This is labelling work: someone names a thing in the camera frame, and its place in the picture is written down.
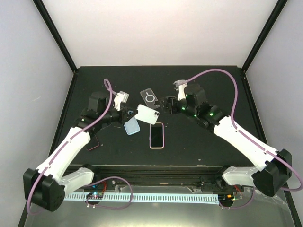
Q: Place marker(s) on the black screen phone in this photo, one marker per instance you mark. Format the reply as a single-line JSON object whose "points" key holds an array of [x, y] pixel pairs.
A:
{"points": [[157, 135]]}

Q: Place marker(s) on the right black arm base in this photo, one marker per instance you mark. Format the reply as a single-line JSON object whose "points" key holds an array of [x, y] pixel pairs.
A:
{"points": [[215, 183]]}

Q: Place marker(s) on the black front frame rail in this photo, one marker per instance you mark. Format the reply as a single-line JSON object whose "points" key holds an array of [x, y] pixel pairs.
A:
{"points": [[184, 176]]}

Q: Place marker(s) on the right black corner post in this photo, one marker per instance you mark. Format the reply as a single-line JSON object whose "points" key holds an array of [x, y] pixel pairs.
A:
{"points": [[274, 15]]}

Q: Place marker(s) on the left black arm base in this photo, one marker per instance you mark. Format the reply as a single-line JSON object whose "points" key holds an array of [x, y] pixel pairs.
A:
{"points": [[100, 185]]}

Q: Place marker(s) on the left small circuit board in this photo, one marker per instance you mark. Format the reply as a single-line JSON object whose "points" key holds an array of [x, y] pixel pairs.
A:
{"points": [[94, 196]]}

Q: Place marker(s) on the white slotted cable duct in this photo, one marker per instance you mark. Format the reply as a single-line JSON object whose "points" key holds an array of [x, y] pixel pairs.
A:
{"points": [[148, 197]]}

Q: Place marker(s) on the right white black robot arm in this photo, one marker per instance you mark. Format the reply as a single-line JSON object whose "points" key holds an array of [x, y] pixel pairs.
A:
{"points": [[271, 168]]}

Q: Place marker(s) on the black corner post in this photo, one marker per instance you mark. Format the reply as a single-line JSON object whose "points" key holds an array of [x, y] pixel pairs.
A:
{"points": [[55, 33], [274, 15]]}

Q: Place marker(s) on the small circuit board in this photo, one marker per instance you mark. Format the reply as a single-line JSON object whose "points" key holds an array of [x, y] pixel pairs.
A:
{"points": [[94, 196], [229, 197]]}

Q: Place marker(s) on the right small circuit board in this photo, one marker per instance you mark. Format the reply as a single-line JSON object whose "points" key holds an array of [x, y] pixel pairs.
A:
{"points": [[229, 197]]}

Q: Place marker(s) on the clear magsafe phone case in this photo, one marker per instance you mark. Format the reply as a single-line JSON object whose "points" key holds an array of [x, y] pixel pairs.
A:
{"points": [[150, 98]]}

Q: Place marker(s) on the beige pink phone case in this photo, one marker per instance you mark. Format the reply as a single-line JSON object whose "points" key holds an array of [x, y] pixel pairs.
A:
{"points": [[150, 136]]}

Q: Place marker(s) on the left black corner post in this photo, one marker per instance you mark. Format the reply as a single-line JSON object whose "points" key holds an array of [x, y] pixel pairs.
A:
{"points": [[55, 33]]}

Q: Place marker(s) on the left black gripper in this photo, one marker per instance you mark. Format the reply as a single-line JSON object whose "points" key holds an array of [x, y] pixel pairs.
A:
{"points": [[124, 116]]}

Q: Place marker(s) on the white phone face down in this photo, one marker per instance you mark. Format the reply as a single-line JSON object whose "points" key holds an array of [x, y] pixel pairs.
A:
{"points": [[146, 114]]}

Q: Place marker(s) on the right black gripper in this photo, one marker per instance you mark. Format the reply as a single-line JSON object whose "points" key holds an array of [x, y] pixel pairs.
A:
{"points": [[167, 101]]}

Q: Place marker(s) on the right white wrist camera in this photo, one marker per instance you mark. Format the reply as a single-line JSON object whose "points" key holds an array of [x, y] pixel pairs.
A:
{"points": [[180, 86]]}

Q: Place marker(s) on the light blue phone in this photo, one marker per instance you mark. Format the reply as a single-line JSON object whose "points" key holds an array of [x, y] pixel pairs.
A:
{"points": [[132, 126]]}

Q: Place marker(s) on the red cased phone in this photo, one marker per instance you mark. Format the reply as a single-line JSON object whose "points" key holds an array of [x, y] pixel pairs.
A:
{"points": [[93, 144]]}

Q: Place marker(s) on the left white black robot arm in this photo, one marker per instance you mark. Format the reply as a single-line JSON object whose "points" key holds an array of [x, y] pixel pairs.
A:
{"points": [[46, 186]]}

